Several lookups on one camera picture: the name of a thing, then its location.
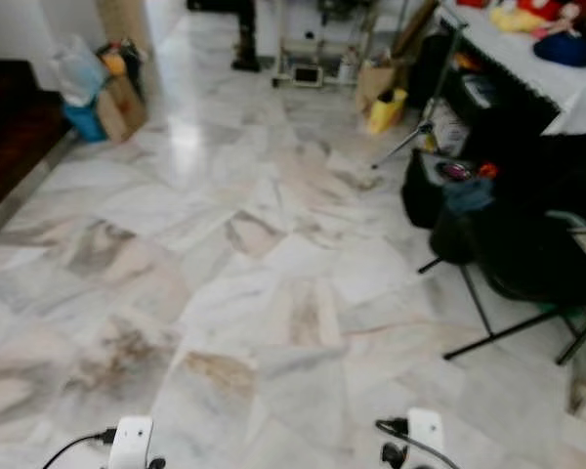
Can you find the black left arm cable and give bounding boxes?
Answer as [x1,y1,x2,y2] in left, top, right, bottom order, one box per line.
[42,428,118,469]

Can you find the brown cardboard box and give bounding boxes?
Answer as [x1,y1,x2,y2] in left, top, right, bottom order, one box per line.
[96,73,149,143]

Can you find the small orange item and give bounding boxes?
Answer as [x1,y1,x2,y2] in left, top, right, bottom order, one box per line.
[102,51,128,77]

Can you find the silver pole stand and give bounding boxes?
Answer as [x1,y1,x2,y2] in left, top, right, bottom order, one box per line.
[371,24,467,169]

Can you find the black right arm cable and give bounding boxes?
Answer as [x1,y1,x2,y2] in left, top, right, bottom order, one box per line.
[375,418,460,469]

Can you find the brown paper bag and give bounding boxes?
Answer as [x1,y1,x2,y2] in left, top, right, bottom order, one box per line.
[356,61,403,113]

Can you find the black bag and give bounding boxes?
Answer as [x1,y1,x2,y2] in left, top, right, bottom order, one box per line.
[400,147,470,231]

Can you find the blue bin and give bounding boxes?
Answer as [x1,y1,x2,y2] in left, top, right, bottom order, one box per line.
[63,100,108,144]

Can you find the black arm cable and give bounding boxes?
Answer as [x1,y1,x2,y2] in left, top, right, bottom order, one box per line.
[375,418,460,469]
[42,428,118,469]

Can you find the table with white cloth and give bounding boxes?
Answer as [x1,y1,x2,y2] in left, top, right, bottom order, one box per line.
[438,0,586,136]

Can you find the metal rack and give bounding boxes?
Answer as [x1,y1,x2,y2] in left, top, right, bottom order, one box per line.
[272,0,411,89]

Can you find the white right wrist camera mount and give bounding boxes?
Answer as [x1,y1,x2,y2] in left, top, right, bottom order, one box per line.
[406,408,446,469]

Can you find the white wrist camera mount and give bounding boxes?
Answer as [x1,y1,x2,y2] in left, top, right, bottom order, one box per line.
[109,416,155,469]
[406,408,446,469]

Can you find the yellow bag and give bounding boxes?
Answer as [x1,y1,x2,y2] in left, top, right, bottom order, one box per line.
[365,88,409,136]

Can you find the red doll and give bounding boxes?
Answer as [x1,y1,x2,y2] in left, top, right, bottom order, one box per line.
[516,0,586,40]

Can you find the yellow soft toy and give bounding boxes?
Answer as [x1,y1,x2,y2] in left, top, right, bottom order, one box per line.
[488,5,548,35]

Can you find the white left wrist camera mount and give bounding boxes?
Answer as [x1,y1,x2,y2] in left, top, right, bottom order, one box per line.
[109,416,155,469]

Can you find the black storage shelf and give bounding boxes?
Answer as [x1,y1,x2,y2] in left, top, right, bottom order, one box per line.
[410,34,560,162]

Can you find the black folding chair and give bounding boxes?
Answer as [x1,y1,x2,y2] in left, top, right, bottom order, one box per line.
[418,132,586,367]

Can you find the clear plastic bag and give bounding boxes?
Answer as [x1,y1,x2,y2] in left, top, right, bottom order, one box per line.
[51,35,108,107]

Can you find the dark blue cushion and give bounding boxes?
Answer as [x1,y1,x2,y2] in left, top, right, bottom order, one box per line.
[533,32,586,67]

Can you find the dark wooden step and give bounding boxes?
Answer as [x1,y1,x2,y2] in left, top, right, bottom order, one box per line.
[0,39,79,245]

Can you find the blue cloth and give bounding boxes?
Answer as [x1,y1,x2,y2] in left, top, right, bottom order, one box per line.
[443,178,496,216]

